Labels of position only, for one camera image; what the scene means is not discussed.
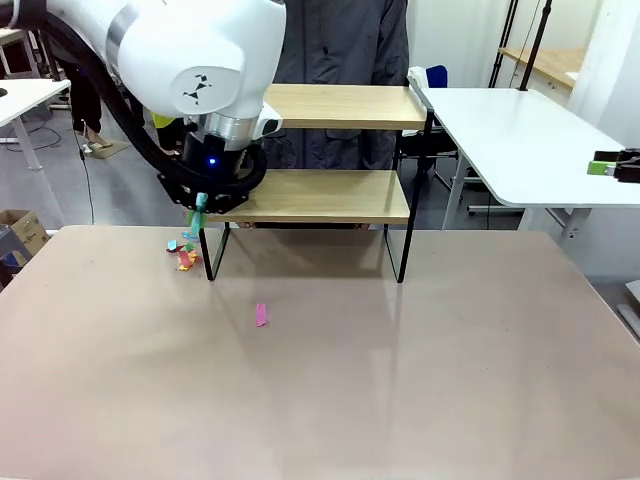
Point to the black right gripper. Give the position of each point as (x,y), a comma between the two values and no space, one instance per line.
(629,167)

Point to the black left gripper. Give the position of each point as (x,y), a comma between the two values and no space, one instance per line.
(212,157)

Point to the teal chenille duster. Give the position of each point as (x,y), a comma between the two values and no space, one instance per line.
(201,201)

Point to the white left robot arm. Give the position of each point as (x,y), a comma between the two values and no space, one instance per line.
(190,50)

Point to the person's right hand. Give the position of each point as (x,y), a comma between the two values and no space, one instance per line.
(247,225)

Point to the person's left hand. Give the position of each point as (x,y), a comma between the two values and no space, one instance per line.
(362,226)

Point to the small green block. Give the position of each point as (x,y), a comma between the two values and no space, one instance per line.
(190,246)

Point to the blue paper scrap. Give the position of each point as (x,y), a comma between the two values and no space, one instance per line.
(173,245)

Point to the person with yellow apron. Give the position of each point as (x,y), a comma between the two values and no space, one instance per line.
(167,135)

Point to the large white desk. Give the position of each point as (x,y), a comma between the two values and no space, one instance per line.
(515,145)

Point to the brown floor mat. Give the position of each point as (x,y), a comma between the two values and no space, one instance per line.
(107,150)

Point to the wooden workbench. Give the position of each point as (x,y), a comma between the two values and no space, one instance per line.
(550,62)

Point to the pink paper scrap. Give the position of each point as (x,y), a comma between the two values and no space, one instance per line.
(262,315)

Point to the black stand pole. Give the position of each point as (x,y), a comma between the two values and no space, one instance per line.
(535,45)

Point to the black tripod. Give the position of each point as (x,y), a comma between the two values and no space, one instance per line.
(502,45)

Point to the person in dark clothes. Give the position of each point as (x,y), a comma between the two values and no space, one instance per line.
(85,100)

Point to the cardboard box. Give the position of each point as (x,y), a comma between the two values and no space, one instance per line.
(27,230)

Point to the black office chair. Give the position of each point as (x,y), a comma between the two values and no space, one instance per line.
(435,150)

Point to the blue chair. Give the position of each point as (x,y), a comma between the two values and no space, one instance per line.
(437,77)

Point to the white cloth bundle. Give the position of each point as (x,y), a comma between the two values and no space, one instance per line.
(417,82)

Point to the small white desk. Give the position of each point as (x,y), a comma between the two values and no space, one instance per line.
(30,95)

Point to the person in grey coat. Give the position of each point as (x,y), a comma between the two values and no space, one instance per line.
(340,40)

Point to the cluttered background desk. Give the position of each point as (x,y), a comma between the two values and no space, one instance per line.
(12,45)

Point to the two-tier wooden shelf black frame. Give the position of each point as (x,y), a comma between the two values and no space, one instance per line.
(340,195)

